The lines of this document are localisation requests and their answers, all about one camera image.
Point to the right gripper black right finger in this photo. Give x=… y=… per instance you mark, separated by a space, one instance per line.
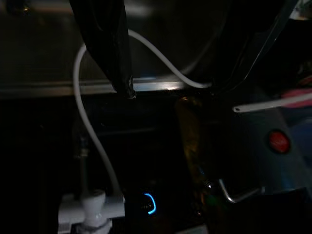
x=243 y=48

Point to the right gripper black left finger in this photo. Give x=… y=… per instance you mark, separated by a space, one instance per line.
x=107 y=48

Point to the white rice paddle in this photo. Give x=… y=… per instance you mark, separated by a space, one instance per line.
x=268 y=103

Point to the stainless steel sink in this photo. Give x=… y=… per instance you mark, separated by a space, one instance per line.
x=36 y=48

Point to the pink plate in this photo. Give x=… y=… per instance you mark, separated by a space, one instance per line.
x=302 y=93

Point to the grey thermos with red label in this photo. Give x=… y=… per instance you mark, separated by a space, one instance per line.
x=279 y=141

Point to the yellow oil bottle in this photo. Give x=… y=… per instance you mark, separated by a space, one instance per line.
x=190 y=136

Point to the white faucet fitting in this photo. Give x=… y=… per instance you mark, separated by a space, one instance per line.
x=92 y=207

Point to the black device with blue light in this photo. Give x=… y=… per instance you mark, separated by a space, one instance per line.
x=153 y=204

